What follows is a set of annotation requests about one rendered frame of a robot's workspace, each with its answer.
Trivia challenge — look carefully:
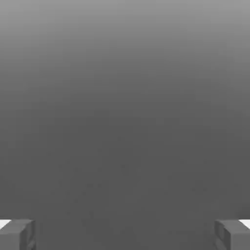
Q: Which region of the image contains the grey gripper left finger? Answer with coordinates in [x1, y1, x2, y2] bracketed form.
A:
[0, 218, 37, 250]

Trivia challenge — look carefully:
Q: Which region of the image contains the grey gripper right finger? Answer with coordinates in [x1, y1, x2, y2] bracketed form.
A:
[213, 219, 250, 250]

